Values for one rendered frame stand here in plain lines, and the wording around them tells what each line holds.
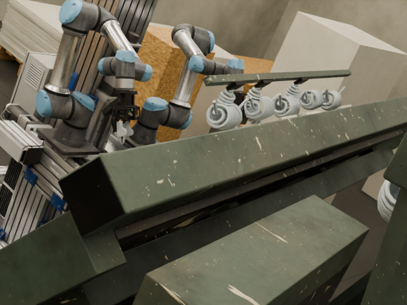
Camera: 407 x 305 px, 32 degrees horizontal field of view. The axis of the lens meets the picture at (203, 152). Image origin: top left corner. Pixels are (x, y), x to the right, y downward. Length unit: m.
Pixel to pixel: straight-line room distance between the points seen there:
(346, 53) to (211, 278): 4.29
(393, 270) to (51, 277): 0.54
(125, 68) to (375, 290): 1.97
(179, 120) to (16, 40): 3.77
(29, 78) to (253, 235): 2.57
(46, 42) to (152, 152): 5.73
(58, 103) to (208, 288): 2.20
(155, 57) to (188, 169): 3.89
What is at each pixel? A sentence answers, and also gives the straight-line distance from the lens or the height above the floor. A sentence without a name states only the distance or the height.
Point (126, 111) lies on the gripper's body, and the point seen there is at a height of 1.45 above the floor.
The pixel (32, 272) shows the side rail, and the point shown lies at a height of 1.67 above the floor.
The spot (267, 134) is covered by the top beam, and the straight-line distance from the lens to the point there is 1.54.
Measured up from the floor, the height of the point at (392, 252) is 2.02.
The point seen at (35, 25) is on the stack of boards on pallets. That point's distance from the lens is 7.01.
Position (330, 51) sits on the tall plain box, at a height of 1.61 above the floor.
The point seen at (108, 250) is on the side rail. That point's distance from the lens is 1.14.
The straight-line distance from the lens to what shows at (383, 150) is 2.96.
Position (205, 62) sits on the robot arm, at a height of 1.61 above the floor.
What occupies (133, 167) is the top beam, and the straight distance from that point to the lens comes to 1.10.
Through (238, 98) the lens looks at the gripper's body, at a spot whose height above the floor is 1.53.
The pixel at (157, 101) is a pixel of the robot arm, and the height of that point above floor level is 1.27.
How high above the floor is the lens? 2.32
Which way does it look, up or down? 19 degrees down
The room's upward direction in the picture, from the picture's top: 24 degrees clockwise
